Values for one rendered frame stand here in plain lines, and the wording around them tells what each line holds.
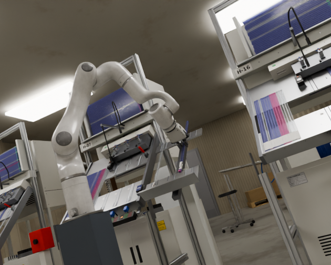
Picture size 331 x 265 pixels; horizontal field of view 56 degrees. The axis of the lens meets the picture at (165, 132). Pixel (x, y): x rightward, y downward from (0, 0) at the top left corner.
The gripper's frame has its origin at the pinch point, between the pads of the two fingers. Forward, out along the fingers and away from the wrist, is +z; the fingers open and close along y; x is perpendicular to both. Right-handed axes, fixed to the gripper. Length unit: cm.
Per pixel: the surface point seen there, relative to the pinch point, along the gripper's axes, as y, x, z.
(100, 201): 73, 7, 12
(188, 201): 9.5, 23.9, 20.8
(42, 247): 139, 19, 24
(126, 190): 51, 6, 12
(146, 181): 36.4, 3.9, 13.6
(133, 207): 44, 22, 13
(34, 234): 144, 10, 17
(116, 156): 68, -33, 13
